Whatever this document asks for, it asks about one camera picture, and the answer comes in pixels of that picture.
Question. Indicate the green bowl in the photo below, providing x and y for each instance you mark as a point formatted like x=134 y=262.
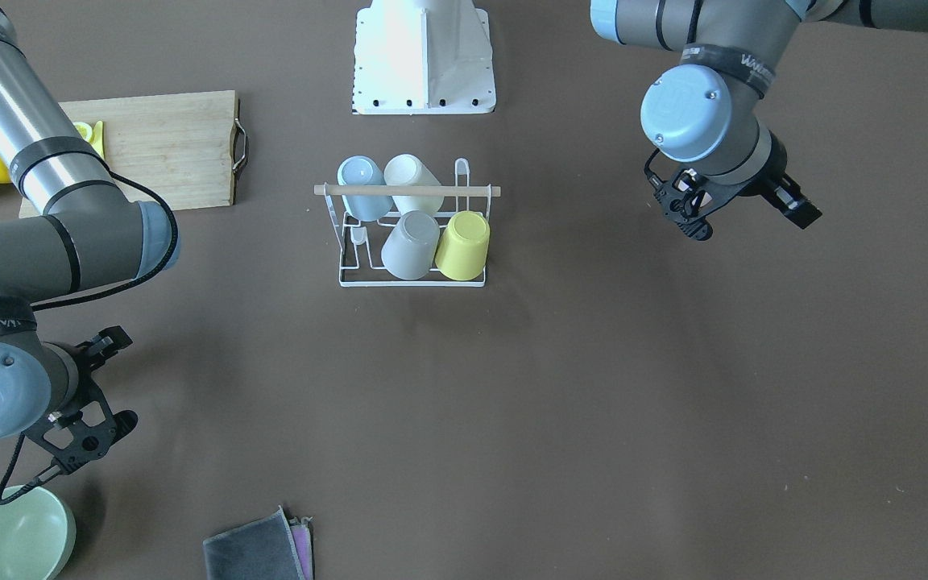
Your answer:
x=37 y=536

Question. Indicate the white cup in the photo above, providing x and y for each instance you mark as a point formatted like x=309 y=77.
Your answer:
x=408 y=170

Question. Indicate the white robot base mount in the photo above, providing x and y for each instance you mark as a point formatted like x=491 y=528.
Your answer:
x=423 y=57

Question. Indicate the grey cloth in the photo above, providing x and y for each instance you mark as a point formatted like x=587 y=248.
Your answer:
x=262 y=549

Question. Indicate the lemon slice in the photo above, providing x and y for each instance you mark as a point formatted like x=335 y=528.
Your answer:
x=84 y=130

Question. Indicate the yellow cup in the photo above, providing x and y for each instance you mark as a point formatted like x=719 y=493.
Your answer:
x=462 y=251

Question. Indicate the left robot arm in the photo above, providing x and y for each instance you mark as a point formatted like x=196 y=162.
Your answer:
x=700 y=113

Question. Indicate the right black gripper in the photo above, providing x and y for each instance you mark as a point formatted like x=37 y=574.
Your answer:
x=106 y=343

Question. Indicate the wooden cutting board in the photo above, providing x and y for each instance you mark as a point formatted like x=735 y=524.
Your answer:
x=181 y=146

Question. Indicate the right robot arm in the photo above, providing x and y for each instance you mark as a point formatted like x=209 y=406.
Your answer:
x=84 y=242

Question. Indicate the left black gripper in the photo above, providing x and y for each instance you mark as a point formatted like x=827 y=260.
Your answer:
x=776 y=164

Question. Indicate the white wire cup rack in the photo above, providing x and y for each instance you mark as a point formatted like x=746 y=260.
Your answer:
x=363 y=214

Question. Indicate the grey cup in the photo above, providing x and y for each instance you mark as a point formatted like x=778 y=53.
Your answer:
x=409 y=251

